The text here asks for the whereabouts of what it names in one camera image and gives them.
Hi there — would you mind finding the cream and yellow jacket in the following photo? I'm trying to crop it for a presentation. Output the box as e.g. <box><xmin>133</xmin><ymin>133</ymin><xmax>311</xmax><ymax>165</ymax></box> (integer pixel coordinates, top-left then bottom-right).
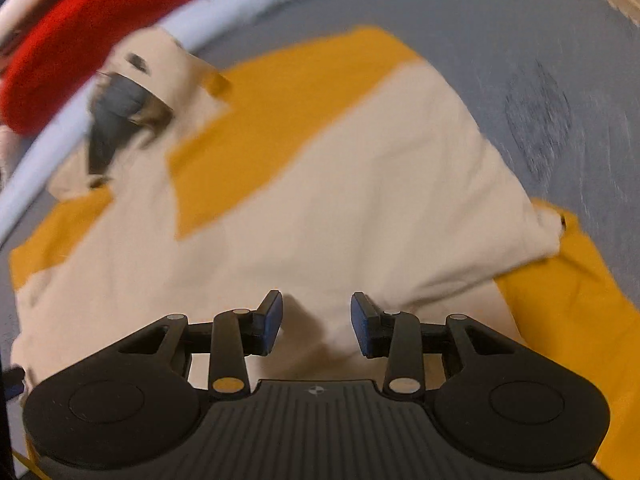
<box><xmin>10</xmin><ymin>27</ymin><xmax>639</xmax><ymax>479</ymax></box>

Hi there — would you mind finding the light blue folded sheet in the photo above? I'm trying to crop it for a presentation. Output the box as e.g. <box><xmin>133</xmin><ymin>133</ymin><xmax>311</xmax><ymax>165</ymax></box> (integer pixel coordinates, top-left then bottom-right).
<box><xmin>0</xmin><ymin>0</ymin><xmax>362</xmax><ymax>248</ymax></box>

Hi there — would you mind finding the grey quilted mattress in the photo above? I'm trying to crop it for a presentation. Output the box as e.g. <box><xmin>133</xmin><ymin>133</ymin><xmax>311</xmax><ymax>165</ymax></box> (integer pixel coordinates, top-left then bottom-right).
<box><xmin>0</xmin><ymin>0</ymin><xmax>640</xmax><ymax>480</ymax></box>

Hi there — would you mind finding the red folded blanket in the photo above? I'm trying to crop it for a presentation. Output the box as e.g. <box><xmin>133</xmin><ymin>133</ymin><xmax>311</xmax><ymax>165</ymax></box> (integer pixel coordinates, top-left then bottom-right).
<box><xmin>1</xmin><ymin>0</ymin><xmax>191</xmax><ymax>136</ymax></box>

